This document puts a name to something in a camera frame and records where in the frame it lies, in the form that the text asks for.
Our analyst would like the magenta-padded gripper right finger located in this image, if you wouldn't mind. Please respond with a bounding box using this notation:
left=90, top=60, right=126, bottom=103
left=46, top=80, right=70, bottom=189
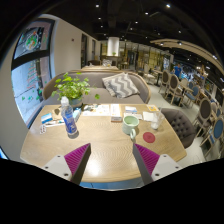
left=132, top=143, right=183, bottom=186

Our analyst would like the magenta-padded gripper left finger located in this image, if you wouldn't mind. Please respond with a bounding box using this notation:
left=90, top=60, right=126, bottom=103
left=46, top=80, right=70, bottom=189
left=42, top=143, right=92, bottom=185

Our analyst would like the clear blue-labelled water bottle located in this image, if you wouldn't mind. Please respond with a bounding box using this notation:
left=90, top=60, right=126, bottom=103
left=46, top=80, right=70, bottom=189
left=60, top=96, right=80, bottom=137

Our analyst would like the flat round red coaster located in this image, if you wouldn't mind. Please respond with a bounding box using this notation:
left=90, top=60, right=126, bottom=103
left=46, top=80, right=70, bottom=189
left=142, top=131, right=156, bottom=144

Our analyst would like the light green mug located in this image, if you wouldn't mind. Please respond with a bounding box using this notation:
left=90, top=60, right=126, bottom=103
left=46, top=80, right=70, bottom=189
left=121, top=115, right=140, bottom=140

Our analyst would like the white tube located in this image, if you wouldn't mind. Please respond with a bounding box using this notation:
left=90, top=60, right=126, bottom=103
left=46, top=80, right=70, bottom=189
left=44, top=121, right=65, bottom=128

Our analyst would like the white paper sheet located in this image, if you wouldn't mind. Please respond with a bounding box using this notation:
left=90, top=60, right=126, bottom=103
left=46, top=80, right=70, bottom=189
left=142, top=111, right=155, bottom=123

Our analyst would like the dark grey tufted armchair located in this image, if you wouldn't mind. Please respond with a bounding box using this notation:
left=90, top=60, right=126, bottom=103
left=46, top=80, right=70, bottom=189
left=160, top=107, right=198, bottom=149

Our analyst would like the brown paper bag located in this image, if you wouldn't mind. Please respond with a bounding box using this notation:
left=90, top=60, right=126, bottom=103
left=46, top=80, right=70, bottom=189
left=51, top=108, right=65, bottom=122

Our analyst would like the blue and white carton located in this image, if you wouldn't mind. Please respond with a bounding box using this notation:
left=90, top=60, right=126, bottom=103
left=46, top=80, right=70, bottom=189
left=40, top=112, right=54, bottom=125

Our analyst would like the yellow card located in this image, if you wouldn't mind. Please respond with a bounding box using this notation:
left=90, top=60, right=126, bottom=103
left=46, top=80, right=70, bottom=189
left=146, top=104, right=159, bottom=113

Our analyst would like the small blue white packet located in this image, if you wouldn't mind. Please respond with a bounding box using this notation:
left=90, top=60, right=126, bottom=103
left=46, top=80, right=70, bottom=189
left=124, top=105, right=138, bottom=114

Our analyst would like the white printed brochure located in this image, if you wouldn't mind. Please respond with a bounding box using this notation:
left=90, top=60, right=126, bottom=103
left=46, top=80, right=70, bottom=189
left=81, top=103, right=111, bottom=117

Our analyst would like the green potted plant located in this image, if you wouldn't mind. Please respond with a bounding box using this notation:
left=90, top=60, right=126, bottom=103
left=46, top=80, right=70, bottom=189
left=51, top=72, right=100, bottom=108

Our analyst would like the group of dining chairs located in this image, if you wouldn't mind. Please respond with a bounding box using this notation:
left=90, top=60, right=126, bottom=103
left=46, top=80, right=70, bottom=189
left=158, top=69, right=224, bottom=158

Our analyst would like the grey white chevron cushion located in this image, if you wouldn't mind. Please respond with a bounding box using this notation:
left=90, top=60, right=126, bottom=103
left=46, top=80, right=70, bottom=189
left=101, top=72, right=140, bottom=99

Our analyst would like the curved grey sofa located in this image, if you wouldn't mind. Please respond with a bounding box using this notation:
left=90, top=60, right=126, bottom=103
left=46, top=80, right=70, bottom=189
left=42, top=68, right=152, bottom=107

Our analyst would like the person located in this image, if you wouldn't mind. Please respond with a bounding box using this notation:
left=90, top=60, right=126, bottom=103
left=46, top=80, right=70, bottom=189
left=173, top=63, right=183, bottom=79

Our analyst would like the group of ceiling lights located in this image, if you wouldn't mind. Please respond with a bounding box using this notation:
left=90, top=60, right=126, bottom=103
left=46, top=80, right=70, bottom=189
left=94, top=3, right=218, bottom=61

